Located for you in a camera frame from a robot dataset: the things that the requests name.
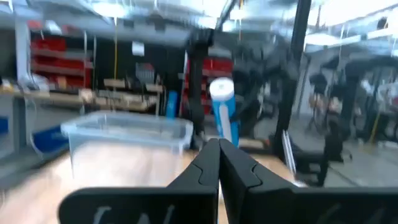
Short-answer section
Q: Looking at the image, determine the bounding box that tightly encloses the small clear plastic bin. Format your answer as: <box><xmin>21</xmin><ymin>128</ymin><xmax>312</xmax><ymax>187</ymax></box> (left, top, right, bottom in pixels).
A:
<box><xmin>60</xmin><ymin>111</ymin><xmax>194</xmax><ymax>180</ymax></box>

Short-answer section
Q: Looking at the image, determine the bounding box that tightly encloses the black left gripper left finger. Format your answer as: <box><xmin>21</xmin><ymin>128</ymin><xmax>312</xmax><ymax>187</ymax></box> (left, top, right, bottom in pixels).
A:
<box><xmin>58</xmin><ymin>138</ymin><xmax>221</xmax><ymax>224</ymax></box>

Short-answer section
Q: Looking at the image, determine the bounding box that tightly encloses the black frame post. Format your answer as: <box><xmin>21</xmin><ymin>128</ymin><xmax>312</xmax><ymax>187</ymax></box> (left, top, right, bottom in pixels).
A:
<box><xmin>185</xmin><ymin>29</ymin><xmax>216</xmax><ymax>138</ymax></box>
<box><xmin>272</xmin><ymin>0</ymin><xmax>312</xmax><ymax>161</ymax></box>

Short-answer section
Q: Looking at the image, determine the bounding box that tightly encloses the blue silicone sealant tube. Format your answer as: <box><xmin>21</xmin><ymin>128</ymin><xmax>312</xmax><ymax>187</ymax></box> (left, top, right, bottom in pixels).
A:
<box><xmin>208</xmin><ymin>77</ymin><xmax>241</xmax><ymax>147</ymax></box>

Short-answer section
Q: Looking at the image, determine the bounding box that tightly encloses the blue upright cylinder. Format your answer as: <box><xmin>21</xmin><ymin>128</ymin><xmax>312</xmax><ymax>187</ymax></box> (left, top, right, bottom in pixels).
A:
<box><xmin>165</xmin><ymin>90</ymin><xmax>178</xmax><ymax>119</ymax></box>

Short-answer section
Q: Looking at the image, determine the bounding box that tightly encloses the wooden workbench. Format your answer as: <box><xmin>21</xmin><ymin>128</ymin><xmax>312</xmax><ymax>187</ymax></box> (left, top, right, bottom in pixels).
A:
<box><xmin>0</xmin><ymin>86</ymin><xmax>164</xmax><ymax>113</ymax></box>

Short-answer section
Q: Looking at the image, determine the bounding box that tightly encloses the red bin wall shelving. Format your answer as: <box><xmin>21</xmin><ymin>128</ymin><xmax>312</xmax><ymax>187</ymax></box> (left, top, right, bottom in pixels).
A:
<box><xmin>29</xmin><ymin>36</ymin><xmax>95</xmax><ymax>90</ymax></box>

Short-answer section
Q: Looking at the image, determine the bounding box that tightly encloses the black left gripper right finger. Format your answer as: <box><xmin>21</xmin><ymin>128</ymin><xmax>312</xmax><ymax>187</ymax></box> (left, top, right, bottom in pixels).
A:
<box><xmin>219</xmin><ymin>139</ymin><xmax>398</xmax><ymax>224</ymax></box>

